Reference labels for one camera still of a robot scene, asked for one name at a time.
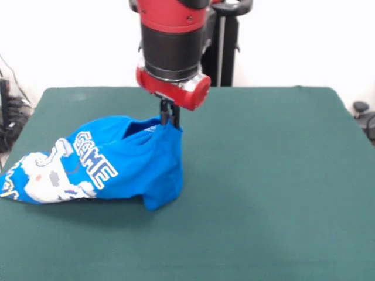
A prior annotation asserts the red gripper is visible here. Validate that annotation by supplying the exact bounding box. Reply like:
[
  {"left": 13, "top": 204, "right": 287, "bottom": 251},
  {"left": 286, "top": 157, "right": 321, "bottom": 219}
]
[{"left": 135, "top": 58, "right": 212, "bottom": 130}]

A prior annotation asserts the blue printed shirt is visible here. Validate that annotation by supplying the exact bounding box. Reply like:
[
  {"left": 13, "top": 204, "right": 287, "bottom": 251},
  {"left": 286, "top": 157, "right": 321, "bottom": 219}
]
[{"left": 0, "top": 115, "right": 185, "bottom": 212}]

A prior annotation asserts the dark green table cloth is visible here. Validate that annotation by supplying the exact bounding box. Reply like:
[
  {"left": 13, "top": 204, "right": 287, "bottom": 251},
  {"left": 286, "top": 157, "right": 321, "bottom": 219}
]
[{"left": 0, "top": 85, "right": 375, "bottom": 281}]

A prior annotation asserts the black box device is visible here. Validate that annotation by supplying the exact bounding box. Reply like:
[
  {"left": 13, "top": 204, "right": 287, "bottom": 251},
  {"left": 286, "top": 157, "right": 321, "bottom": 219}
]
[{"left": 0, "top": 78, "right": 11, "bottom": 127}]

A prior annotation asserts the black office chair base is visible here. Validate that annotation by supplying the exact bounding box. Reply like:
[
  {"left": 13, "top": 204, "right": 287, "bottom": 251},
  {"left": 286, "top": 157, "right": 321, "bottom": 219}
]
[{"left": 352, "top": 101, "right": 375, "bottom": 147}]

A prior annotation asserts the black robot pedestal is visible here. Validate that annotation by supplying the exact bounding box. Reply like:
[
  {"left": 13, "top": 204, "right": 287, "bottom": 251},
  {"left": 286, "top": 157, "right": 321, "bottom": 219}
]
[{"left": 128, "top": 0, "right": 253, "bottom": 87}]

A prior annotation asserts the black cable tangle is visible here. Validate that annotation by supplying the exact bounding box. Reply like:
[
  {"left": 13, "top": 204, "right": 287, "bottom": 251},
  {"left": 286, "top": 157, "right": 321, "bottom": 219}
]
[{"left": 0, "top": 54, "right": 35, "bottom": 153}]

